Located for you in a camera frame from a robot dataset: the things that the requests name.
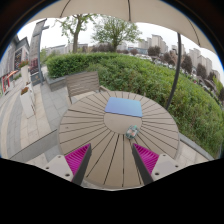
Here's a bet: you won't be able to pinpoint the blue square mouse pad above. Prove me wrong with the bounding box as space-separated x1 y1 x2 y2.
104 96 144 118

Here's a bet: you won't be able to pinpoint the tall thin-trunked tree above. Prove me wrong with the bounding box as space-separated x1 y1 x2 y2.
54 13 98 54

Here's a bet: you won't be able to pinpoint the beige patio umbrella canopy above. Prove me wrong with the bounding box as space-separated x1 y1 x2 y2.
26 0 218 55

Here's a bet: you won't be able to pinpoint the tall grey sign pillar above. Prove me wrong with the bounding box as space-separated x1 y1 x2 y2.
28 18 51 86

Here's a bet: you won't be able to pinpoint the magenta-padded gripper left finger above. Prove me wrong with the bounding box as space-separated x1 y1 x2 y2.
42 143 93 187

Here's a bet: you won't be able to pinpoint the dark curved umbrella pole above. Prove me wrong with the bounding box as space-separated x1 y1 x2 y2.
164 32 183 111

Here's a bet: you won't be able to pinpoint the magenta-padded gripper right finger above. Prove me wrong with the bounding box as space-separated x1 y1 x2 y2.
131 142 186 186

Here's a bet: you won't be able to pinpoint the green trimmed hedge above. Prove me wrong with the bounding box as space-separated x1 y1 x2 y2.
45 52 224 158

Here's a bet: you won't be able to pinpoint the round-crowned green tree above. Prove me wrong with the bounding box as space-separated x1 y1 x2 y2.
91 14 143 53

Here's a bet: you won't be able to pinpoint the white planter box with flowers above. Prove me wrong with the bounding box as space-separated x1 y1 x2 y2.
19 85 36 120
17 59 32 88

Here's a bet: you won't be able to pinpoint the brown slatted outdoor chair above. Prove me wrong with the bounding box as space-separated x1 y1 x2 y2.
65 70 112 105

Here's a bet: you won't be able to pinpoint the far apartment buildings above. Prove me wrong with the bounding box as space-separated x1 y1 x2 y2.
137 33 215 78

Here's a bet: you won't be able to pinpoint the transparent green computer mouse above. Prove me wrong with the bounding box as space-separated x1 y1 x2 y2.
125 124 140 140

